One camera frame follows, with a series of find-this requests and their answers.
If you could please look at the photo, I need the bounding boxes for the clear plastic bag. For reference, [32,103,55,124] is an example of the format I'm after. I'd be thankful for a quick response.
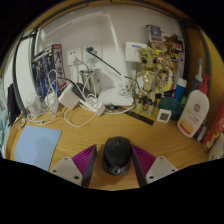
[25,92,44,117]

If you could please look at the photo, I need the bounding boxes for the white mug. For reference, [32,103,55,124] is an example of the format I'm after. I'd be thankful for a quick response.
[208,133,224,162]

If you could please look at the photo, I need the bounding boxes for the white cube charger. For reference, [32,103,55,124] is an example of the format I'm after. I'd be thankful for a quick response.
[44,91,60,114]

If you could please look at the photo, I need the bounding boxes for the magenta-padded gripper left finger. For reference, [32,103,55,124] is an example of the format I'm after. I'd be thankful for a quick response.
[49,143,98,188]

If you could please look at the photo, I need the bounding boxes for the white power strip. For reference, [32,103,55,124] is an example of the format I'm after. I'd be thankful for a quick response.
[79,98,107,117]

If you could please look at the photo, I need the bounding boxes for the white wall socket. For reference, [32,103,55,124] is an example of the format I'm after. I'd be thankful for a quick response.
[66,47,84,67]
[83,44,103,64]

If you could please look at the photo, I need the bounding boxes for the robot model kit box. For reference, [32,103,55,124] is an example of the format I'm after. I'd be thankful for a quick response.
[30,43,68,101]

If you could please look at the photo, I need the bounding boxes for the tan brick tree figure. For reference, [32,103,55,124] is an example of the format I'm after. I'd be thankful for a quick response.
[132,46,164,116]

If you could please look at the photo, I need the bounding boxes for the colourful figure boxes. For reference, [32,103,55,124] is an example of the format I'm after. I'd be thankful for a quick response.
[145,24,185,93]

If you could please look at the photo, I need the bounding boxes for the black cable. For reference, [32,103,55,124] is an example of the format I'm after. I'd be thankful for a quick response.
[85,47,133,81]

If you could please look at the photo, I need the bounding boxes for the black hanging bag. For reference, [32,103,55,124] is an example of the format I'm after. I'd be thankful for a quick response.
[6,83,22,126]

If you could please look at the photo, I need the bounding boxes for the metal cup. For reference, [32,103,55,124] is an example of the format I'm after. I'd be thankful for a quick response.
[79,68,102,98]

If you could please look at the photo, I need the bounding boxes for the black ruler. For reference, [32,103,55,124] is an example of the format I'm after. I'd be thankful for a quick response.
[116,105,155,127]

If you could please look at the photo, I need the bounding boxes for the small white digital clock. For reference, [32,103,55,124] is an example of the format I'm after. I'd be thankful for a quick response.
[156,108,173,124]

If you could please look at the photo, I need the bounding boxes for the black computer mouse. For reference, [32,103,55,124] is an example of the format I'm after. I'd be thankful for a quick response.
[101,135,132,176]

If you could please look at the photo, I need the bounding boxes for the large white power adapter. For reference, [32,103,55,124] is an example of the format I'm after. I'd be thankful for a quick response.
[58,83,81,110]

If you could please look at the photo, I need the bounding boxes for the white lotion pump bottle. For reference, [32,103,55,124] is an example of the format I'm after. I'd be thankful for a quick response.
[176,73,212,139]

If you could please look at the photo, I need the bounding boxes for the light blue mouse pad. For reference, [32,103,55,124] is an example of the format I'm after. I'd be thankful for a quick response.
[13,124,63,172]

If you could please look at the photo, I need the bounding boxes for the dark green round tin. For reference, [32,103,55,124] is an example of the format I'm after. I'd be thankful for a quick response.
[157,96,184,121]

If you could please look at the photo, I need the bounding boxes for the white wall box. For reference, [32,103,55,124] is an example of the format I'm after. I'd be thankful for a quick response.
[124,41,148,63]

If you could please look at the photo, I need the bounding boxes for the grey metal frame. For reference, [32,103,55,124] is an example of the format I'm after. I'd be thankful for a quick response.
[11,0,213,118]

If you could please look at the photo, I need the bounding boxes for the red chips can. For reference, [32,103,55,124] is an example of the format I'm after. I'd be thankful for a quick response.
[201,99,224,153]

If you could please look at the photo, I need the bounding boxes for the white cable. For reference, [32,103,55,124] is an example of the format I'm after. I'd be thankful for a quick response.
[62,106,104,129]

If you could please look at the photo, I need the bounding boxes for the teal checked cloth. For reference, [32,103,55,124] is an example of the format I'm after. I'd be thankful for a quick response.
[0,109,10,158]

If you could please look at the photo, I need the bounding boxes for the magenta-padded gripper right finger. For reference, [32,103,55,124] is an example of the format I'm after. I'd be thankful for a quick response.
[130,144,179,188]

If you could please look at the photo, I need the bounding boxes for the white-nozzle spray bottle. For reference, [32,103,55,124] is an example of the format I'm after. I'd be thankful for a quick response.
[191,58,205,93]

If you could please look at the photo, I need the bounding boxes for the white desk lamp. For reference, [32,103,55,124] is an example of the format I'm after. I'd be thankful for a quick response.
[41,10,136,107]

